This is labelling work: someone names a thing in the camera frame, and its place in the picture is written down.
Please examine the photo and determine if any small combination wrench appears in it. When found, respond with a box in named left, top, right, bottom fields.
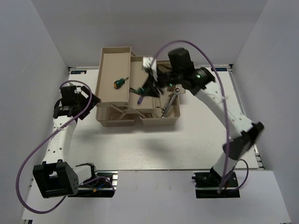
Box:
left=161, top=95, right=170, bottom=112

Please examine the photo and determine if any slim black green precision screwdriver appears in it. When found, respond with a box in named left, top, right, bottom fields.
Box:
left=129, top=88, right=142, bottom=95

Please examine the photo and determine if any stubby green orange-capped screwdriver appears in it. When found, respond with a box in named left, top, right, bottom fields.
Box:
left=114, top=77, right=129, bottom=89

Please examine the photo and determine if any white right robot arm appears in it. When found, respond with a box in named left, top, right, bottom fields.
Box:
left=141, top=48, right=264, bottom=188

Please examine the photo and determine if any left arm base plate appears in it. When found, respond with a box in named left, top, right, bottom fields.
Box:
left=68, top=171, right=118, bottom=198

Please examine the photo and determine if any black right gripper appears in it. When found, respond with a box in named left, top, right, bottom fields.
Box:
left=141, top=68, right=182, bottom=98

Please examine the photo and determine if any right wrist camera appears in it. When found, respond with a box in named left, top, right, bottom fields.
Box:
left=142, top=56, right=157, bottom=81

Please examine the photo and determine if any beige plastic toolbox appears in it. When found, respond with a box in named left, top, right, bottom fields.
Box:
left=95, top=47, right=185, bottom=127

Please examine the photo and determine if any blue handled long screwdriver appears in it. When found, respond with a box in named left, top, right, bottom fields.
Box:
left=137, top=96, right=143, bottom=105

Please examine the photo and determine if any stubby green handled screwdriver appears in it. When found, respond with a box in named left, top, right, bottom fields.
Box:
left=138, top=87, right=150, bottom=96

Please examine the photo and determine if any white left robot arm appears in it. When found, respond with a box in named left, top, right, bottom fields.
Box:
left=33, top=84, right=100, bottom=198

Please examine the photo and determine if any large ratchet wrench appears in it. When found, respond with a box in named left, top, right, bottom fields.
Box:
left=161, top=87, right=180, bottom=118

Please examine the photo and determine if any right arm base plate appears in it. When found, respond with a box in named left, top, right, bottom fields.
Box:
left=192, top=172, right=240, bottom=199

